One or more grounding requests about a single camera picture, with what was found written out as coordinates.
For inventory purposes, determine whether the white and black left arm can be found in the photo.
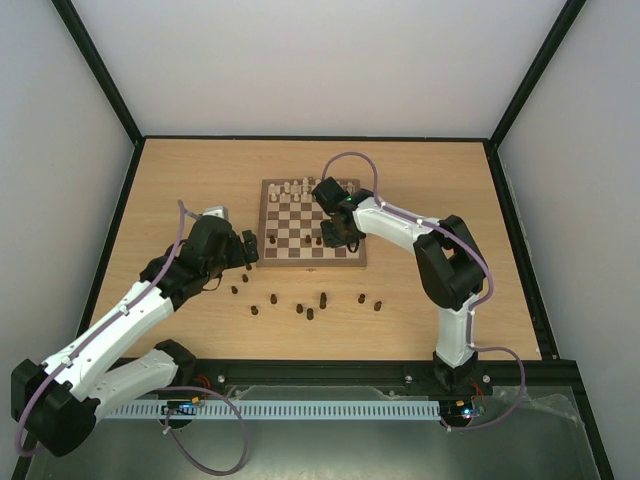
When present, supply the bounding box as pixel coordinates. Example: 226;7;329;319
10;215;259;457

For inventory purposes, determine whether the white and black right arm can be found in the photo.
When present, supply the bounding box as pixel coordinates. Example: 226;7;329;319
312;181;489;392

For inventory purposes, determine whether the wooden folding chess board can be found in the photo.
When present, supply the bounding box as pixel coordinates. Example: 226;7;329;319
257;177;367;269

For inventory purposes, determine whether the left electronics board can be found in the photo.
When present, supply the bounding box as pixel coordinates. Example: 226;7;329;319
160;396;206;416

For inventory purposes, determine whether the electronics board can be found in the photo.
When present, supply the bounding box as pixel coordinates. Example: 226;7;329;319
442;397;487;419
160;396;206;416

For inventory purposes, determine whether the right electronics board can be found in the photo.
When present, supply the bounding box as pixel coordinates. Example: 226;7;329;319
442;397;487;419

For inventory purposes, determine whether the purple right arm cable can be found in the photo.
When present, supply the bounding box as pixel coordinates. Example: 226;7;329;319
322;151;527;432

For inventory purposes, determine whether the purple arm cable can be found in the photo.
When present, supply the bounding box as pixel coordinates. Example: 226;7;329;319
12;200;250;474
322;151;527;432

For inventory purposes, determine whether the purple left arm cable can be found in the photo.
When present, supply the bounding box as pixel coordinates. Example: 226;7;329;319
12;200;250;474

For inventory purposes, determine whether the light blue slotted cable duct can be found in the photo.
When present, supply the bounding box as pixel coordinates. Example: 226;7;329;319
108;399;441;421

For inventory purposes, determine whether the black aluminium frame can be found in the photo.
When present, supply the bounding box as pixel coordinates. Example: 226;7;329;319
53;1;613;479

